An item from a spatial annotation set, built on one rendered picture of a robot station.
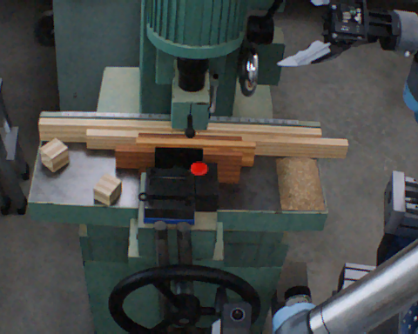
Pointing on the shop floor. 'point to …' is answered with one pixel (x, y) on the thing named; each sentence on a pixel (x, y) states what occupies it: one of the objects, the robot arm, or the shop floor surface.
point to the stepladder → (3, 145)
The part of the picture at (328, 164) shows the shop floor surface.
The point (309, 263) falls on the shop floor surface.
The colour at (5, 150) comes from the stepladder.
